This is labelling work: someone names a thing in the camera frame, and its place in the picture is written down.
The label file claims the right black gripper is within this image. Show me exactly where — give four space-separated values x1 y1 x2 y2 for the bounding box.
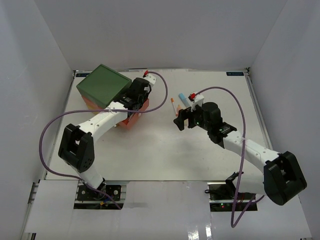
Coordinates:
173 102 211 132

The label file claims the orange cap marker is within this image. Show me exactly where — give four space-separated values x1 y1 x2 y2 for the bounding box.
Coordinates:
170 98 178 116

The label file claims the orange red drawer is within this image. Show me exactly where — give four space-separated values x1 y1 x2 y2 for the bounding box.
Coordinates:
116 99 150 130

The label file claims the green drawer storage box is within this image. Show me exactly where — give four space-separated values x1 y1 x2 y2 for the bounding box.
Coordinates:
75 64 132 109

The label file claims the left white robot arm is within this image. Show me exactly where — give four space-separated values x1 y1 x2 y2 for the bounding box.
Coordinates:
58 73 157 200

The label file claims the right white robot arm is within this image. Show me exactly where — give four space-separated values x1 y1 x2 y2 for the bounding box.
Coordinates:
173 102 307 206

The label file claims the blue highlighter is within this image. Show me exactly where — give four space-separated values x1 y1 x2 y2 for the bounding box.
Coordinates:
178 93 191 108

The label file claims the blue corner label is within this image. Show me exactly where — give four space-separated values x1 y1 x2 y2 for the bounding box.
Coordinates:
226 71 244 77

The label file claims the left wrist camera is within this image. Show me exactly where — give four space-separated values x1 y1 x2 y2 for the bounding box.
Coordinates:
142 70 157 87

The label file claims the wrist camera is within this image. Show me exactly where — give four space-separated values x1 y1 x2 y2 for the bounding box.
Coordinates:
188 92 205 112
142 70 157 87

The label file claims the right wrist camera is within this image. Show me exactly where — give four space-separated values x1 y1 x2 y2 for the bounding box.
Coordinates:
188 92 205 112

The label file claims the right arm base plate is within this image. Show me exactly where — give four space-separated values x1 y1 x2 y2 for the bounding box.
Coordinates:
204 183 258 213

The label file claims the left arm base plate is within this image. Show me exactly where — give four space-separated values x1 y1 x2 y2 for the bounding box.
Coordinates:
76 185 122 202

